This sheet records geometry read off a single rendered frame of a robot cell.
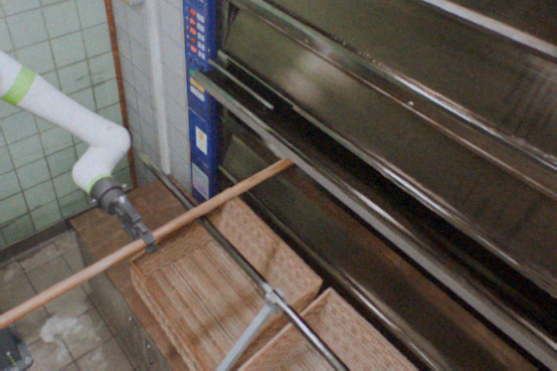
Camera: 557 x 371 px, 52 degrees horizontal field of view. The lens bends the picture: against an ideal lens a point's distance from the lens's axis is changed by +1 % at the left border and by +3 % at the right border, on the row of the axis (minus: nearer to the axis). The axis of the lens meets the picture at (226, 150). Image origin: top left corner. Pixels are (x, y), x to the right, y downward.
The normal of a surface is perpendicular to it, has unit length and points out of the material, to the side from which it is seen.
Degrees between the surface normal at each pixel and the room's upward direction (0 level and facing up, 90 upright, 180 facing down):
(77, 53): 90
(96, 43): 90
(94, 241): 0
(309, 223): 70
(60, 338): 0
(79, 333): 0
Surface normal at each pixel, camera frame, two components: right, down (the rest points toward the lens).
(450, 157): -0.75, 0.11
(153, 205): 0.00, -0.75
